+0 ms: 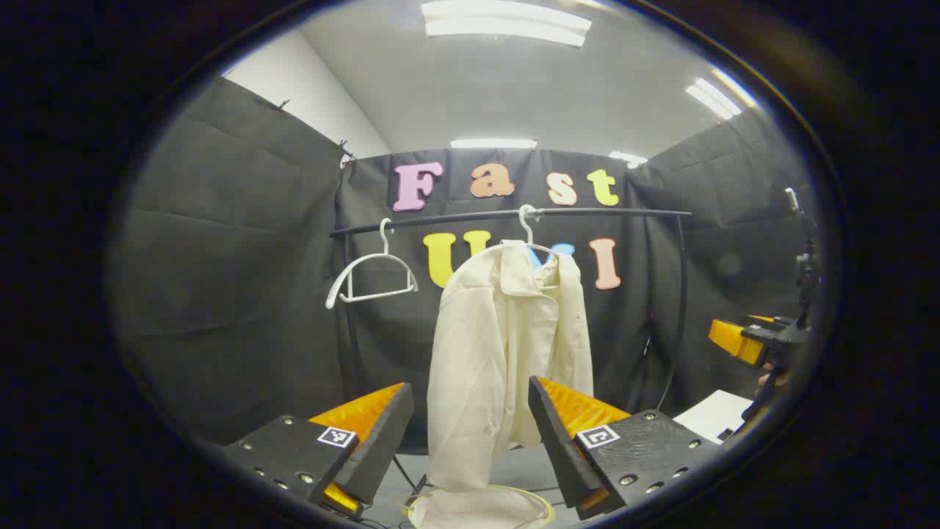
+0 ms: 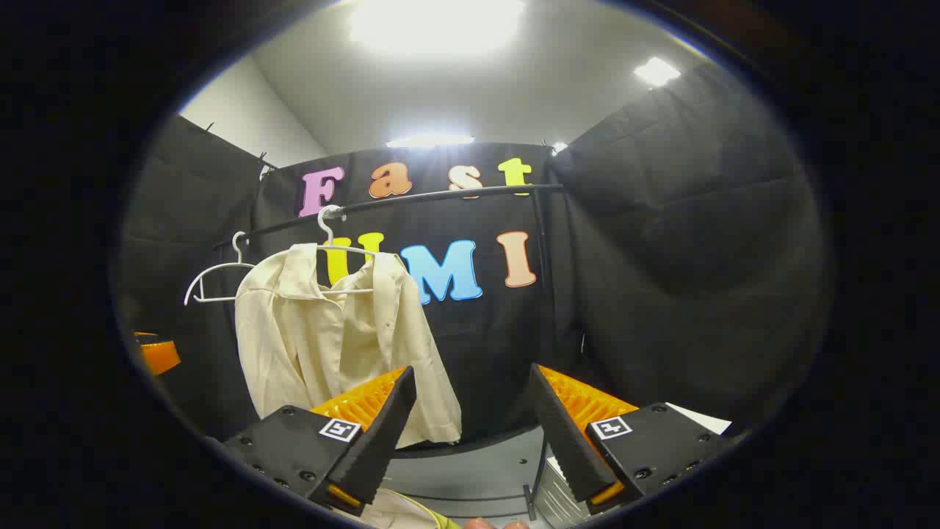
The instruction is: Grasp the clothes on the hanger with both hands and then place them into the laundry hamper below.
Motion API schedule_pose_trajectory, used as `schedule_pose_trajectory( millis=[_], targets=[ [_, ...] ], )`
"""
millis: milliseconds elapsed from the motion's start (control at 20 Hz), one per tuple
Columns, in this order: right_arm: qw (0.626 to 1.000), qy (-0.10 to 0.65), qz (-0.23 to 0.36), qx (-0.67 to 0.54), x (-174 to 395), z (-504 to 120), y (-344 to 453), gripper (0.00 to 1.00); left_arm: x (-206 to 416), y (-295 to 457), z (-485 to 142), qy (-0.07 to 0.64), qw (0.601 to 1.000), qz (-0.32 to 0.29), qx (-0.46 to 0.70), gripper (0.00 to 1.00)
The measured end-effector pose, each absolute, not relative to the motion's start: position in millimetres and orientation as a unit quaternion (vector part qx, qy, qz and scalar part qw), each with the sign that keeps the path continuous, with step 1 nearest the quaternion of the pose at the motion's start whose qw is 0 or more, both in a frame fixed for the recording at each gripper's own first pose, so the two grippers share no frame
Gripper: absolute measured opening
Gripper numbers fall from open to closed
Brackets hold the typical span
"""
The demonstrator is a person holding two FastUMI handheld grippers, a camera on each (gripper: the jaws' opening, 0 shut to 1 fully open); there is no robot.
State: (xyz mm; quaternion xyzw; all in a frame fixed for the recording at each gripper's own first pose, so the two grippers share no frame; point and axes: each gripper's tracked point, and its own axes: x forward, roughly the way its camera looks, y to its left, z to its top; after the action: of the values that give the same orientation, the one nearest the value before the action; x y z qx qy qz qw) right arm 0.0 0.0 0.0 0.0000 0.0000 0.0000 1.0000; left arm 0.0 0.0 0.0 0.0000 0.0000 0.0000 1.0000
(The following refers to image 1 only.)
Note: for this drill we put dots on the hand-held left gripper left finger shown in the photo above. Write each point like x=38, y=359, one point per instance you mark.
x=385, y=441

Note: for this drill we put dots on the large ceiling light panel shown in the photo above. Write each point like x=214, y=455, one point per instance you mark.
x=507, y=22

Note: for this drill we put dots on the black clothes rack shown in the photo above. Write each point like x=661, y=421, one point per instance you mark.
x=455, y=217

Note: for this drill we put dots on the ceiling light strip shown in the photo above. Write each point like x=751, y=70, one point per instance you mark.
x=712, y=99
x=492, y=143
x=628, y=157

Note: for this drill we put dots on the black backdrop cloth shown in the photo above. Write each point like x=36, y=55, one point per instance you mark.
x=235, y=257

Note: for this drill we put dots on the cream shirt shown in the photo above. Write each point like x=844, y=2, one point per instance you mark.
x=485, y=353

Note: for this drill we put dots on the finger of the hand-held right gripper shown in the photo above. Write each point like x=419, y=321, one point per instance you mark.
x=760, y=319
x=734, y=342

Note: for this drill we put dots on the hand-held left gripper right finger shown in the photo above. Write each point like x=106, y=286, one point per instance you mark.
x=554, y=441

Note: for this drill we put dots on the black tripod stand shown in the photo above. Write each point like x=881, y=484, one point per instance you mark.
x=808, y=279

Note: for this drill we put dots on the white laundry hamper yellow rim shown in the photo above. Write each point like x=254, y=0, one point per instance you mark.
x=477, y=510

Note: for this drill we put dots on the empty white hanger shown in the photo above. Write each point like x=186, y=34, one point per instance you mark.
x=383, y=242

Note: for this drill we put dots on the white hanger holding shirt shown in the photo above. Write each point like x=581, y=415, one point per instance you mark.
x=526, y=224

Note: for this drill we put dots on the white panel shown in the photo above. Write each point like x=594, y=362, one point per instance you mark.
x=716, y=415

